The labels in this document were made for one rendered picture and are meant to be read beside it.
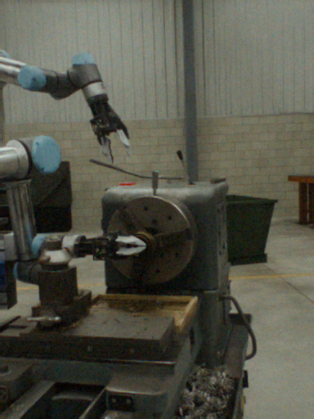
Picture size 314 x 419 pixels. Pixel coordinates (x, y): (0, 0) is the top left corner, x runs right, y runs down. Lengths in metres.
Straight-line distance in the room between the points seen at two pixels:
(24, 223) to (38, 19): 10.77
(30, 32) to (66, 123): 2.16
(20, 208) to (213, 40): 10.77
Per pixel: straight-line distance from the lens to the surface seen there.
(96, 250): 1.52
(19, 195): 1.66
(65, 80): 1.71
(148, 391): 1.03
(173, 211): 1.70
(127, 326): 1.19
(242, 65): 12.22
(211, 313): 1.91
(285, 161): 12.21
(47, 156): 1.52
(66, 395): 1.20
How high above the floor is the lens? 1.34
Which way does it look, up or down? 6 degrees down
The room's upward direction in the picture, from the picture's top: 2 degrees counter-clockwise
